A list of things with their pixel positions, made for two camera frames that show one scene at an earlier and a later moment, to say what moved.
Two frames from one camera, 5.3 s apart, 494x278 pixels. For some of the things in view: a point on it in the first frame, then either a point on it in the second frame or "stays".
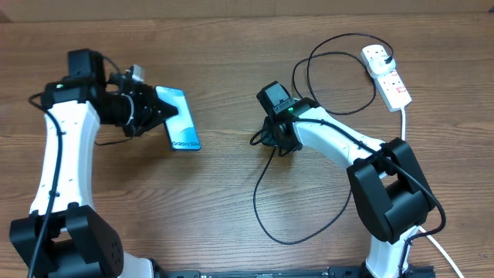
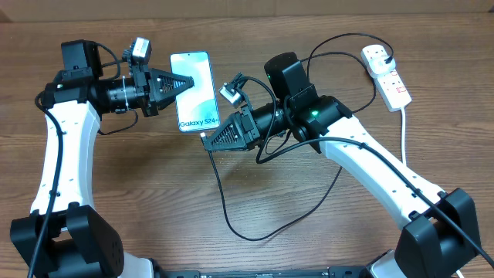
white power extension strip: [390, 86] stays
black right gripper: [269, 138] -> [245, 127]
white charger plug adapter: [382, 65] stays
